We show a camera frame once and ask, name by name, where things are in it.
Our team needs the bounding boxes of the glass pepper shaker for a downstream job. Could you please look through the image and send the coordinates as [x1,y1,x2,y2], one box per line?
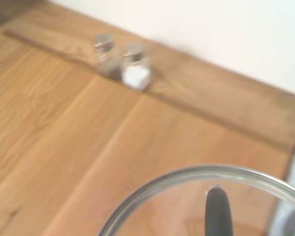
[92,33,122,81]

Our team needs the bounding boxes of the glass salt shaker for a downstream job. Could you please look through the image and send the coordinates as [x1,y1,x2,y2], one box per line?
[120,43,152,92]

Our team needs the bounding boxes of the glass pot lid black handle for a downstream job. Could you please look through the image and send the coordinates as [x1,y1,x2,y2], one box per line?
[97,164,295,236]

